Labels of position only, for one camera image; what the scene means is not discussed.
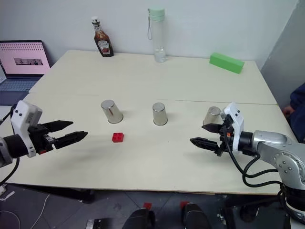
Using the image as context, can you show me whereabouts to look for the bystander blue sleeve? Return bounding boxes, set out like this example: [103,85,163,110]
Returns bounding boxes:
[289,82,305,144]

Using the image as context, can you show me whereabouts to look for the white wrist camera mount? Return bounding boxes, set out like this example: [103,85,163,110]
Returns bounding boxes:
[220,103,245,152]
[10,100,43,158]

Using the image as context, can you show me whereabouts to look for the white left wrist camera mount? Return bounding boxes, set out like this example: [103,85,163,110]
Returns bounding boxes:
[10,100,43,158]

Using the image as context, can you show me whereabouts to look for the red toy brick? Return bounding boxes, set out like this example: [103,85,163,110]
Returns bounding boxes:
[111,132,126,144]

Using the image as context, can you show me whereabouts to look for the clear bottle green lid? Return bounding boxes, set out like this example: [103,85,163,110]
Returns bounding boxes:
[146,7,167,63]

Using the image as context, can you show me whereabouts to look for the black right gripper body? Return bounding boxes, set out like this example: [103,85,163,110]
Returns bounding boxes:
[215,114,236,157]

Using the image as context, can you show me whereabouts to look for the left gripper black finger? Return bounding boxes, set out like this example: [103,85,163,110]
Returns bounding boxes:
[53,130,89,150]
[46,120,74,134]

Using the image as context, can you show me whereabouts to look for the open laptop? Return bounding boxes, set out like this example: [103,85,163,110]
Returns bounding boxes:
[0,40,51,93]

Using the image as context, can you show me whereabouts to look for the ketchup bottle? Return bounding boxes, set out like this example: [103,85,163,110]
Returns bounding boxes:
[91,16,115,58]

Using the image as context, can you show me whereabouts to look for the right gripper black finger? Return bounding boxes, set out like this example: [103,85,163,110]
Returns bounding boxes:
[201,123,224,134]
[189,137,222,153]

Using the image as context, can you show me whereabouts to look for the bystander bare hand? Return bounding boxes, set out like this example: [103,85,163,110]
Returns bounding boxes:
[283,104,295,117]

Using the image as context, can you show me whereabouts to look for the white floor cable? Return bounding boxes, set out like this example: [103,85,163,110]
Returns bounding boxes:
[0,193,51,229]

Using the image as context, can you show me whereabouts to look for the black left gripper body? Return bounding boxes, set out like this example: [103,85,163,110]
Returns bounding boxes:
[28,124,57,155]

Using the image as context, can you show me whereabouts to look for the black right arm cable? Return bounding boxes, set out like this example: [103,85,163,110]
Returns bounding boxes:
[223,133,285,188]

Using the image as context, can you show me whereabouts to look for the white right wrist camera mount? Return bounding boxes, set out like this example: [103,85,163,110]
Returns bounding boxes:
[220,103,245,152]

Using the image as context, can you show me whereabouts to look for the dark rounded shape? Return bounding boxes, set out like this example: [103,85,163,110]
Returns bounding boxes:
[183,202,212,229]
[122,208,156,229]

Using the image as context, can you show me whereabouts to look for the steel cup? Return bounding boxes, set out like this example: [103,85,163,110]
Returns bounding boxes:
[152,102,169,126]
[203,106,223,126]
[100,99,124,125]

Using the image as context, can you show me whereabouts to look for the green rectangular block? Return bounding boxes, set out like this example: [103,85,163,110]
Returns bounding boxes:
[209,52,245,75]

